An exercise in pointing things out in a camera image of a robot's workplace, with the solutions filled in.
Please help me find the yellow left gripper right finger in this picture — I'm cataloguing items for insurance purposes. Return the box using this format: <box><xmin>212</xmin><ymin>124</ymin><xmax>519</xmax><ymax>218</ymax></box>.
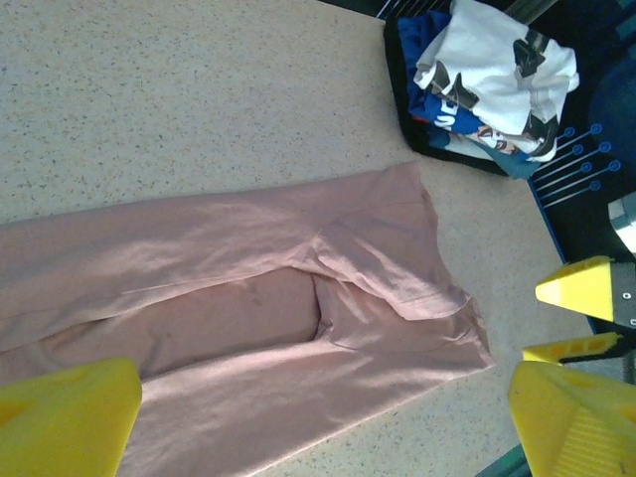
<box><xmin>509</xmin><ymin>361</ymin><xmax>636</xmax><ymax>477</ymax></box>

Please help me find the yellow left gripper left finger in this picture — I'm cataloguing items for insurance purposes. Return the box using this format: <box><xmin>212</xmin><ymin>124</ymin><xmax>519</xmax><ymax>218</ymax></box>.
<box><xmin>0</xmin><ymin>357</ymin><xmax>143</xmax><ymax>477</ymax></box>

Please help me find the pink t-shirt with white lettering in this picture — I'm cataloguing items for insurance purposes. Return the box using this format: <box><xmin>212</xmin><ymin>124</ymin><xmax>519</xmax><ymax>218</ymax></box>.
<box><xmin>0</xmin><ymin>161</ymin><xmax>498</xmax><ymax>477</ymax></box>

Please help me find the teal blue printed t-shirt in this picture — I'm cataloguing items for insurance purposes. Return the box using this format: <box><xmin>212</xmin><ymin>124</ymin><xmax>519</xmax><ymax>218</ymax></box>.
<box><xmin>429</xmin><ymin>123</ymin><xmax>546</xmax><ymax>181</ymax></box>

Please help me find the royal blue printed t-shirt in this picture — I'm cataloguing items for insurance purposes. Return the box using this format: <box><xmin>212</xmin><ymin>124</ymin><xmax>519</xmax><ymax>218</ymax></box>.
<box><xmin>405</xmin><ymin>9</ymin><xmax>481</xmax><ymax>138</ymax></box>

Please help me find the white printed t-shirt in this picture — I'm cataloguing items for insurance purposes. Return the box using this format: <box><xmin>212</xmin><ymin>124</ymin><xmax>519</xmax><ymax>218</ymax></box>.
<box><xmin>412</xmin><ymin>0</ymin><xmax>580</xmax><ymax>163</ymax></box>

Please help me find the black t-shirt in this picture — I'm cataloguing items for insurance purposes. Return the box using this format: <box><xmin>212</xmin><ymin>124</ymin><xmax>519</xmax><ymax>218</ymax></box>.
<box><xmin>382</xmin><ymin>17</ymin><xmax>513</xmax><ymax>178</ymax></box>

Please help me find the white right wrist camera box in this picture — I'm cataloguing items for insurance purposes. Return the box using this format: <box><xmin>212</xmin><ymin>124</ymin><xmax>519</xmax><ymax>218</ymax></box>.
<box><xmin>608</xmin><ymin>198</ymin><xmax>636</xmax><ymax>259</ymax></box>

